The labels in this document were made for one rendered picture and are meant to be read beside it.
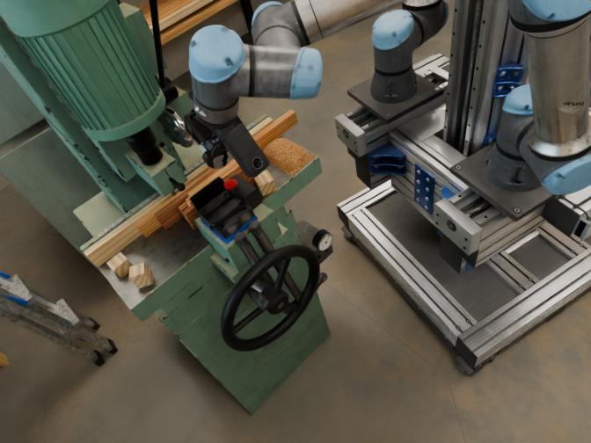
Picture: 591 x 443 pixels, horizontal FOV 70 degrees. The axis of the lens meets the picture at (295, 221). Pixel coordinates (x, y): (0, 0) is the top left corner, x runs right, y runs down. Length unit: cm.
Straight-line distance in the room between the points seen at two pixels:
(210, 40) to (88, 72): 28
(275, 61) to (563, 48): 43
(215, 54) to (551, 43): 49
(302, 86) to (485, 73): 68
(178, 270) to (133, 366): 111
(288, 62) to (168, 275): 58
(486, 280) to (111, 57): 141
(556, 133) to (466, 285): 91
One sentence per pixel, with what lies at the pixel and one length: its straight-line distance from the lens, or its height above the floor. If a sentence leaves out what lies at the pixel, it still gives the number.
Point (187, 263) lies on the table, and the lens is 103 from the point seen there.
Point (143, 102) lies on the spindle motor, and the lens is 89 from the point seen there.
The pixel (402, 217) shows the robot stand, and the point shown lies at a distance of 188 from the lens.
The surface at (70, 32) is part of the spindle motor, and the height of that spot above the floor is 141.
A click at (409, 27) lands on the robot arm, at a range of 135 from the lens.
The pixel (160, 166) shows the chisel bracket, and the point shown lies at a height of 107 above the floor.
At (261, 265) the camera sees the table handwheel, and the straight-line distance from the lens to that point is 89.
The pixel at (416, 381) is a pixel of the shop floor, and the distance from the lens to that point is 175.
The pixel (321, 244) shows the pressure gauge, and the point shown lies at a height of 67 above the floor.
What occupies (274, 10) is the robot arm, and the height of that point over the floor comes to 136.
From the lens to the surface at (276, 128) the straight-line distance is 123.
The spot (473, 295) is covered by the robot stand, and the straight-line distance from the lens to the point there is 168.
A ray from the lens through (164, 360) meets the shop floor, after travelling 202.
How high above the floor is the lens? 166
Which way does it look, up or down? 49 degrees down
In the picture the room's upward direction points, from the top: 17 degrees counter-clockwise
